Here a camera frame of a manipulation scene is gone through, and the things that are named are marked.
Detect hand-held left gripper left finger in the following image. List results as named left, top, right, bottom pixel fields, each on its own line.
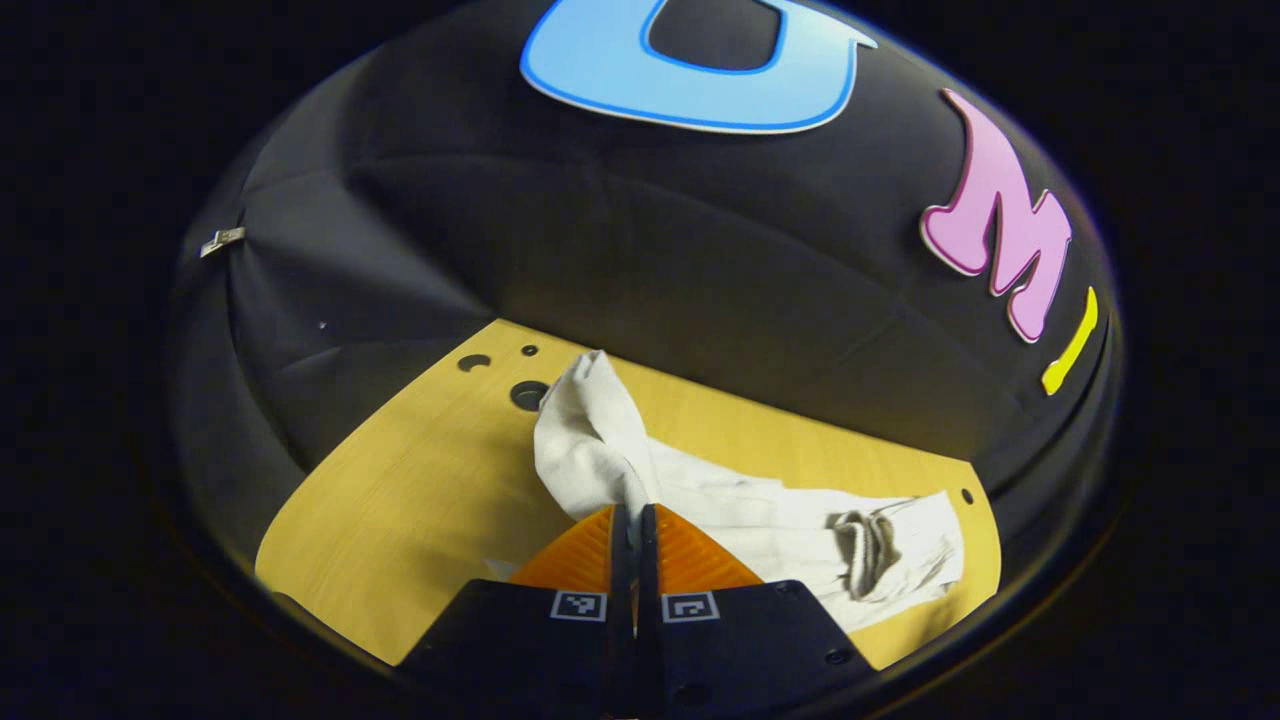
left=398, top=503, right=635, bottom=720

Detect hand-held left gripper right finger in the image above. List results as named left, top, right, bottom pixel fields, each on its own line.
left=636, top=503, right=876, bottom=720

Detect white jeans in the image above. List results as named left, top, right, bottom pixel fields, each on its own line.
left=485, top=350, right=966, bottom=633

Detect black backdrop cloth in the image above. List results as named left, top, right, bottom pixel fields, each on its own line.
left=170, top=0, right=1121, bottom=561

